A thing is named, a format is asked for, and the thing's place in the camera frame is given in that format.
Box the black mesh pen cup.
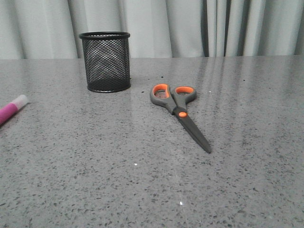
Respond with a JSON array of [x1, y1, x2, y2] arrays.
[[79, 31, 131, 93]]

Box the pink highlighter pen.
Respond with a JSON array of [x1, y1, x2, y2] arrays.
[[0, 95, 29, 125]]

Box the grey pleated curtain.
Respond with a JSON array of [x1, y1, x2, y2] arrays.
[[0, 0, 304, 59]]

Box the grey orange handled scissors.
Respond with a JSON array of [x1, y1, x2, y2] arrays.
[[150, 84, 212, 153]]

